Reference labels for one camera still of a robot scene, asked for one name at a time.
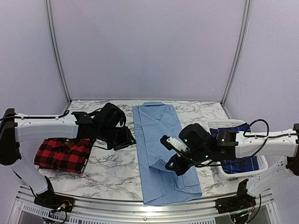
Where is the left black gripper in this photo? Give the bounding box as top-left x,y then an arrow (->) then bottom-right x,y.
98,125 -> 136,151

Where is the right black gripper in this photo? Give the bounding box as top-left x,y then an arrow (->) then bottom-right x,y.
165,147 -> 211,176

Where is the light blue long sleeve shirt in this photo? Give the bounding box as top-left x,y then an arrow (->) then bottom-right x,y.
133,102 -> 202,206

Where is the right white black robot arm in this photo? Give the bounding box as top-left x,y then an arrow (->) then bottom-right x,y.
160,123 -> 299,209

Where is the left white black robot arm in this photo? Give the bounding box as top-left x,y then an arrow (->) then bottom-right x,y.
0,103 -> 136,208

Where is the red black plaid folded shirt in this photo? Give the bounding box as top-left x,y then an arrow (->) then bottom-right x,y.
34,138 -> 95,174

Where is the white plastic basket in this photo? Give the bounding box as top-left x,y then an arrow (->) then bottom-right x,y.
206,119 -> 268,179

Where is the blue plaid shirt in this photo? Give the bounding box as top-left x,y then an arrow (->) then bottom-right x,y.
210,123 -> 259,174

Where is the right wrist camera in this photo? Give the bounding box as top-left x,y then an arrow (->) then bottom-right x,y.
160,135 -> 189,153

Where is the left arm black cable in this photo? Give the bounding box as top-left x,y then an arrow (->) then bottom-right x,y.
0,110 -> 71,122

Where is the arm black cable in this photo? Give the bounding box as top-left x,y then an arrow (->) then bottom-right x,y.
0,110 -> 71,122
172,119 -> 297,168

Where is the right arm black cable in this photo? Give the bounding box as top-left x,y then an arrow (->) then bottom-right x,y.
172,119 -> 297,168

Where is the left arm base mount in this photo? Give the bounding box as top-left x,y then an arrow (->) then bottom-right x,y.
34,196 -> 75,212

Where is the aluminium front frame rail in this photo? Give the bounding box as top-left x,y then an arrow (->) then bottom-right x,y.
9,184 -> 281,224

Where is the right aluminium corner post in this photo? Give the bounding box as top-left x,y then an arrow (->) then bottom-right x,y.
221,0 -> 252,107

